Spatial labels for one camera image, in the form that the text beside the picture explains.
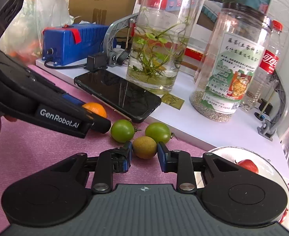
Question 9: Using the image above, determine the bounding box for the orange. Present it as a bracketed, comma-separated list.
[82, 102, 107, 118]

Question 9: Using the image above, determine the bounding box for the brown-green round fruit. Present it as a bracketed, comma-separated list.
[132, 136, 157, 159]

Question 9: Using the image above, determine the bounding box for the red bell-shaped fruit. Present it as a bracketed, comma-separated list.
[236, 159, 259, 174]

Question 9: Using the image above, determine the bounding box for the green tomato left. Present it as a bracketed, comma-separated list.
[110, 119, 135, 143]

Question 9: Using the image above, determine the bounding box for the green tomato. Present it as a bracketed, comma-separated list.
[110, 119, 135, 143]
[145, 122, 171, 144]

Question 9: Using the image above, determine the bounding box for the green tomato right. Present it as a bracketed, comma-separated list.
[145, 122, 171, 144]

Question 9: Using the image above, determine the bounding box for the black smartphone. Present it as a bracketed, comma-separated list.
[74, 69, 162, 124]

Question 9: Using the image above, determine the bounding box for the black power adapter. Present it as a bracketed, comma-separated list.
[85, 53, 107, 72]

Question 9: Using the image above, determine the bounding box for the white raised board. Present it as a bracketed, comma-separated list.
[33, 73, 289, 182]

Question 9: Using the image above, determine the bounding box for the blue power box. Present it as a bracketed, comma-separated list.
[42, 23, 108, 66]

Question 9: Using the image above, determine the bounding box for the pink floral tablecloth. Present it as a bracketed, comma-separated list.
[0, 65, 205, 232]

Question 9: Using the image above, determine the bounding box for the gold sticker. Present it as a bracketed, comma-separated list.
[161, 93, 184, 110]

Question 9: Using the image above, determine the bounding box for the plastic bag left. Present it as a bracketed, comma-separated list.
[0, 0, 74, 65]

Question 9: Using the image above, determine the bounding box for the white plate dark rim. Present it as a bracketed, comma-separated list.
[209, 147, 289, 230]

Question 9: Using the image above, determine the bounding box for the clear plastic jar with label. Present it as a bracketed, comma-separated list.
[189, 2, 272, 122]

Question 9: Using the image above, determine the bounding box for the red capped clear bottle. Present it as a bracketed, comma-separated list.
[135, 0, 168, 35]

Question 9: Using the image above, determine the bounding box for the glass vase with plant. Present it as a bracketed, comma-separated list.
[126, 0, 202, 95]

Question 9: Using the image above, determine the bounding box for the cola bottle red label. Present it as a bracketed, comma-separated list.
[241, 20, 283, 111]

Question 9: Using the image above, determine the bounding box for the grey stand bracket left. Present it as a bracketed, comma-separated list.
[102, 12, 139, 67]

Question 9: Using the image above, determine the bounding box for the grey stand bracket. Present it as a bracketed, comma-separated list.
[254, 70, 289, 141]
[102, 12, 139, 67]

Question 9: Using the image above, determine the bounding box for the grey stand bracket right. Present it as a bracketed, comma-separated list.
[254, 70, 289, 141]

